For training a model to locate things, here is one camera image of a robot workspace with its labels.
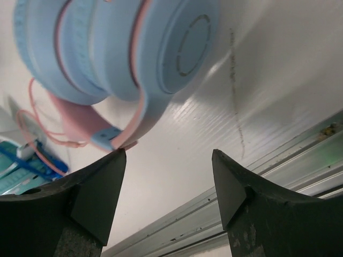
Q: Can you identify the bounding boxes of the pink and blue cat-ear headphones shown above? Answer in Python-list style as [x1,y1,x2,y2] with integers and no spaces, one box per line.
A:
[13,1,220,152]

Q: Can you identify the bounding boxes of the teal cat-ear headphones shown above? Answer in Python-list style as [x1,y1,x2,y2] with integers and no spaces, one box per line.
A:
[1,136,62,195]

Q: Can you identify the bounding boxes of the aluminium front rail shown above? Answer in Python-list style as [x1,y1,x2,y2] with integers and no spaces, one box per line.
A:
[104,112,342,256]

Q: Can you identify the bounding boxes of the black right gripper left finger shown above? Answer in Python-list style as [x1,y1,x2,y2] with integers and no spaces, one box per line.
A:
[1,149,126,256]

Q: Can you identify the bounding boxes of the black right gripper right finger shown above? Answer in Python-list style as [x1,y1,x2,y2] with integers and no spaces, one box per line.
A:
[212,149,342,256]

